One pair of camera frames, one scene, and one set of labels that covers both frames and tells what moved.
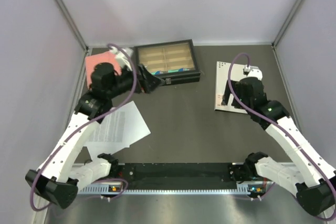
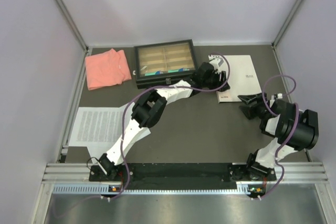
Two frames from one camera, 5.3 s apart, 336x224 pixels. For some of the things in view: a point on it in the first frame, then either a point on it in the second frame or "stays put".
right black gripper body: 244,100 -> 266,113
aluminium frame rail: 64,9 stays put
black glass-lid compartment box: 175,63 stays put
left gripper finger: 151,85 -> 223,77
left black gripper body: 125,82 -> 212,82
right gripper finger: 227,92 -> 252,111
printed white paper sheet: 124,126 stays put
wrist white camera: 121,59 -> 219,62
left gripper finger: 145,73 -> 225,88
